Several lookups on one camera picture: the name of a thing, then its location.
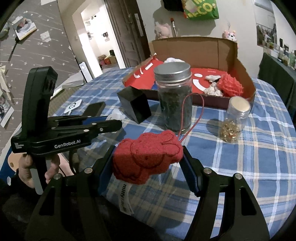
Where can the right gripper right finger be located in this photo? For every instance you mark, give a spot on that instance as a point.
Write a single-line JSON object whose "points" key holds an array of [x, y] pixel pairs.
{"points": [[193, 172]]}

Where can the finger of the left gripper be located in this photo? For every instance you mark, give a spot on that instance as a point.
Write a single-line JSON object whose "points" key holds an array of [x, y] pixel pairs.
{"points": [[88, 132], [74, 120]]}

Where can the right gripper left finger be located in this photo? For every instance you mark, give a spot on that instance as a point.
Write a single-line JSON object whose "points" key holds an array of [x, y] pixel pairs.
{"points": [[103, 171]]}

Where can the red plush keychain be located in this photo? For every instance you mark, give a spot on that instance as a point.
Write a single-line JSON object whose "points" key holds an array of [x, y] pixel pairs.
{"points": [[136, 160]]}

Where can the white tissue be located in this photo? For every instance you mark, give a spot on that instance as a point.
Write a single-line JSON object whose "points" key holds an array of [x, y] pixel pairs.
{"points": [[116, 115]]}

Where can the cream crochet scrunchie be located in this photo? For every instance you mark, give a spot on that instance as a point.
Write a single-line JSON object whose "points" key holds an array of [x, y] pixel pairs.
{"points": [[213, 90]]}

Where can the red foam net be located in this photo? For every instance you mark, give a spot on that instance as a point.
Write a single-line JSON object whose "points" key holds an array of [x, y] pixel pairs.
{"points": [[230, 86]]}

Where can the white fluffy scrunchie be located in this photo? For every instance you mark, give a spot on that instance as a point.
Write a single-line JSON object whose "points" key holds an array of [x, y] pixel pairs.
{"points": [[211, 78]]}

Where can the person's left hand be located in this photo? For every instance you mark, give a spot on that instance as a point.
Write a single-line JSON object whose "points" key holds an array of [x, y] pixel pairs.
{"points": [[24, 173]]}

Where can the white card on table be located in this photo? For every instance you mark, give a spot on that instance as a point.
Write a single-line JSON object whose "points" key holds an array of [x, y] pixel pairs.
{"points": [[72, 106]]}

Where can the black phone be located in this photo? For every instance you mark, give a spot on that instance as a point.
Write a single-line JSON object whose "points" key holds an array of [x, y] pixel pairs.
{"points": [[94, 109]]}

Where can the blue plaid tablecloth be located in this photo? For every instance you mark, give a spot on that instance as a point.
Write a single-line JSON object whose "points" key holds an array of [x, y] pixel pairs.
{"points": [[264, 154]]}

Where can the black floral box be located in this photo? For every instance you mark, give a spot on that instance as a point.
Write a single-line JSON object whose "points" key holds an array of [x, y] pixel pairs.
{"points": [[135, 104]]}

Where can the small glass jar gold beads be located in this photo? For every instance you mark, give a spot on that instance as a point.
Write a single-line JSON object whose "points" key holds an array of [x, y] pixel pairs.
{"points": [[235, 119]]}

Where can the large glass jar metal lid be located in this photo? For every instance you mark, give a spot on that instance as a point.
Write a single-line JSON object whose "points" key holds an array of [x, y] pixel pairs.
{"points": [[174, 83]]}

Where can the red cardboard box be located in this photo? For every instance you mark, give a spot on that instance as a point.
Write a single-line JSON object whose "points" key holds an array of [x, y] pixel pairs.
{"points": [[206, 55]]}

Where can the brown wooden door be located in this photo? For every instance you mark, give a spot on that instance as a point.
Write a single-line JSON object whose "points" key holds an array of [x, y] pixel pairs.
{"points": [[129, 31]]}

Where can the dark green covered table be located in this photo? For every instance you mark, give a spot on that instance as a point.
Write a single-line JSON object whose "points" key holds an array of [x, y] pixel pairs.
{"points": [[281, 77]]}

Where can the bottles on side table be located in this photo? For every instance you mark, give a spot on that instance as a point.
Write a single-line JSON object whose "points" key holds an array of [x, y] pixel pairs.
{"points": [[281, 52]]}

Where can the green tote bag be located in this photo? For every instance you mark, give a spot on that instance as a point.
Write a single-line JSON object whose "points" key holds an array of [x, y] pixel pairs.
{"points": [[200, 10]]}

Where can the picture on left wall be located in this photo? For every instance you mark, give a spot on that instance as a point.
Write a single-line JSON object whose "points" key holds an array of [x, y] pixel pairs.
{"points": [[23, 27]]}

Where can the pink white plush on wall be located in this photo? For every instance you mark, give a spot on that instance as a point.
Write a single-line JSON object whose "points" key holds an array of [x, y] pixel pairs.
{"points": [[229, 35]]}

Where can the red handled stick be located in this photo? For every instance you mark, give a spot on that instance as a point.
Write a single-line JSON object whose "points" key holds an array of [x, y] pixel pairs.
{"points": [[174, 27]]}

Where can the black bag on wall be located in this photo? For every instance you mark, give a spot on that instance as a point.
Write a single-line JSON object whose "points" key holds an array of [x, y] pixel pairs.
{"points": [[173, 5]]}

